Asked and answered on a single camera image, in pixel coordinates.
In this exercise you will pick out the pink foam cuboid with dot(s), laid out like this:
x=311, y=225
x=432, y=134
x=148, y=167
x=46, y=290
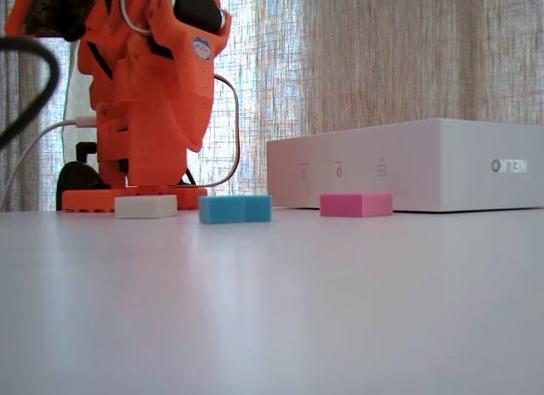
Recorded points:
x=355, y=204

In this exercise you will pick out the white foam cuboid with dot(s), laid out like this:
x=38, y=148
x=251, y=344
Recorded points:
x=145, y=206

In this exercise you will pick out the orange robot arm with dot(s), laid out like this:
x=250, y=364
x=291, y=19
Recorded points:
x=144, y=136

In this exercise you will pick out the wrist camera on orange mount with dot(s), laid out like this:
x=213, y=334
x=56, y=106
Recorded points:
x=47, y=12

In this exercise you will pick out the white cardboard box bin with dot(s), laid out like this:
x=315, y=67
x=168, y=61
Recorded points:
x=425, y=165

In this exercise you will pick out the black table clamp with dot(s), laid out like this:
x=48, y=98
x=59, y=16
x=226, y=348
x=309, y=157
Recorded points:
x=74, y=178

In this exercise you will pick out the blue foam cuboid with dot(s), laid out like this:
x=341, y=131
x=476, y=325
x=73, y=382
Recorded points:
x=234, y=209

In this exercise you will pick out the beige woven curtain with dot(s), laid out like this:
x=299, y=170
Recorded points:
x=382, y=51

